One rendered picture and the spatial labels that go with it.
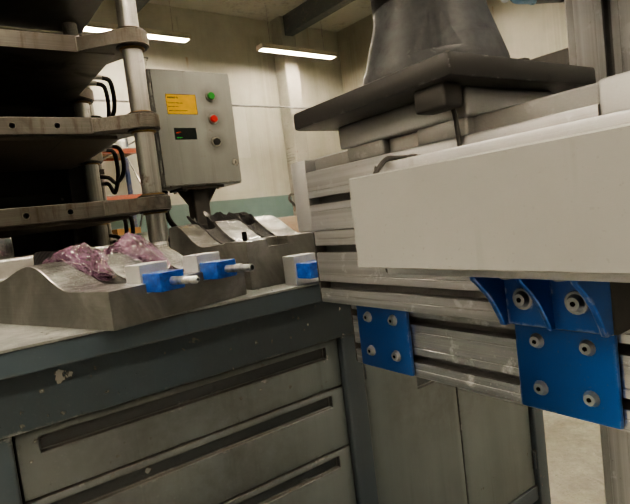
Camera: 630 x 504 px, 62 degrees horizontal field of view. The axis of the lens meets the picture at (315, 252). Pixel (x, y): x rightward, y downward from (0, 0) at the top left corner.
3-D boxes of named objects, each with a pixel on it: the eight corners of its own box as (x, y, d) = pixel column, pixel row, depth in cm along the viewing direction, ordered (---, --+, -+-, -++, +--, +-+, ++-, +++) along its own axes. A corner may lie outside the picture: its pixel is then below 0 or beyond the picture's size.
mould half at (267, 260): (358, 267, 112) (351, 204, 111) (252, 290, 97) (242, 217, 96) (245, 265, 152) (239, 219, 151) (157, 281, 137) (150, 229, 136)
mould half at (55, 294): (247, 294, 92) (238, 231, 91) (114, 331, 71) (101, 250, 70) (91, 295, 122) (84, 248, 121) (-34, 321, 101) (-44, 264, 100)
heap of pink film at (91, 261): (183, 266, 96) (177, 223, 95) (93, 283, 82) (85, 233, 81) (104, 270, 111) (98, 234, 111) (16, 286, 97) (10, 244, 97)
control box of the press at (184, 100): (283, 463, 199) (233, 69, 188) (209, 497, 181) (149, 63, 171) (254, 447, 217) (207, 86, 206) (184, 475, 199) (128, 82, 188)
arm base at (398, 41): (542, 74, 54) (534, -26, 53) (443, 65, 45) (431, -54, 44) (431, 108, 66) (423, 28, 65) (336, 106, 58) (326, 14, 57)
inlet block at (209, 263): (265, 281, 83) (260, 248, 83) (243, 287, 79) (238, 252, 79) (209, 283, 91) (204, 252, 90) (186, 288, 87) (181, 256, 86)
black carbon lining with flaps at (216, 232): (315, 240, 113) (309, 195, 112) (249, 250, 103) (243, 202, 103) (238, 243, 141) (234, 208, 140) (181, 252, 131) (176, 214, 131)
